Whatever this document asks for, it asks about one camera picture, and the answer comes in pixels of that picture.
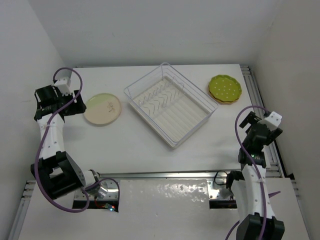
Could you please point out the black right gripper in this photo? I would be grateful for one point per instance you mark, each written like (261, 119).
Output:
(251, 118)

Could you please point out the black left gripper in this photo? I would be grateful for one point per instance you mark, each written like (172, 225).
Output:
(77, 107)

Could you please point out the cream and green plate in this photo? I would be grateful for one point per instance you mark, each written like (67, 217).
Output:
(102, 109)

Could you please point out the yellow dotted plate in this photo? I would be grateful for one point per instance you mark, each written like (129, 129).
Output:
(225, 96)

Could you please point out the green dotted plate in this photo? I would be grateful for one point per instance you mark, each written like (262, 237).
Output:
(222, 81)

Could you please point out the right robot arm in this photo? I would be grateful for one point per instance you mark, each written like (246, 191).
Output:
(257, 220)

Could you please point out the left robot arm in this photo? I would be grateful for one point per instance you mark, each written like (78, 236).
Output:
(57, 171)

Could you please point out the white front cover board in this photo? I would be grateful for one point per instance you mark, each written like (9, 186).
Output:
(152, 209)

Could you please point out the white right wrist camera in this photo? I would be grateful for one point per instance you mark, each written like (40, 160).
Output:
(272, 121)

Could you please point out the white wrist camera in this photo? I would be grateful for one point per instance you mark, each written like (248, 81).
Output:
(63, 85)
(272, 121)

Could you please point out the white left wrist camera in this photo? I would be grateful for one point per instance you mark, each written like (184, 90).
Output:
(63, 85)

